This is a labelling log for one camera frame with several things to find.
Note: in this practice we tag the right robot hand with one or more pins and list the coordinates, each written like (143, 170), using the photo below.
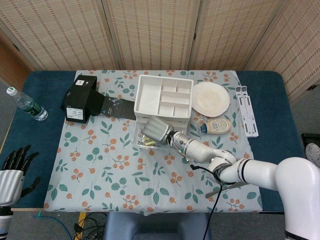
(157, 130)

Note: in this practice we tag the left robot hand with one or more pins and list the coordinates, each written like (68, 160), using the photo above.
(11, 185)

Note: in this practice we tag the yellow snack packet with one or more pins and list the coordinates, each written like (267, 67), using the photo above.
(150, 143)

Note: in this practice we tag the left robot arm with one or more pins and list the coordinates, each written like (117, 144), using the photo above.
(5, 220)

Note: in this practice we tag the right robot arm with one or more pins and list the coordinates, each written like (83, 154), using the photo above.
(250, 170)

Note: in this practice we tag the white drawer organizer box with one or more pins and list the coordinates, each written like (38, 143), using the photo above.
(147, 95)

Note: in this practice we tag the flat black cardboard sleeve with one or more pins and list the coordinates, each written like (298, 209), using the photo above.
(122, 110)

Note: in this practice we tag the floral leaf and berry tablecloth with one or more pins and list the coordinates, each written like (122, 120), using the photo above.
(125, 175)

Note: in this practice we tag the white paper plate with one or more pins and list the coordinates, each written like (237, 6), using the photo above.
(210, 98)

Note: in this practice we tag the mayonnaise squeeze bottle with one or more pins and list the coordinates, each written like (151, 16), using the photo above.
(220, 125)

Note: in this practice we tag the clear plastic water bottle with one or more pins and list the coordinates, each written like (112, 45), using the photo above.
(27, 105)

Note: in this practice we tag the black cardboard box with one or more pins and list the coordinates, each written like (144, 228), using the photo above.
(80, 100)

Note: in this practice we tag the metal table knife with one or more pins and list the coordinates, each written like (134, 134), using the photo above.
(212, 193)

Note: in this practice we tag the white folding stand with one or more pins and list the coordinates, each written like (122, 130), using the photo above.
(246, 112)

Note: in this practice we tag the blue padded seat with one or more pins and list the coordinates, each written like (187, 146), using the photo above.
(155, 227)

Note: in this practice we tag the woven bamboo folding screen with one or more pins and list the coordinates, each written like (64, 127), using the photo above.
(150, 32)

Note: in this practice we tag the black floor object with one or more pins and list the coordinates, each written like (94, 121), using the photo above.
(311, 138)

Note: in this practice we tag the white shoe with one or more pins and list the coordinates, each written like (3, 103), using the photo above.
(313, 152)

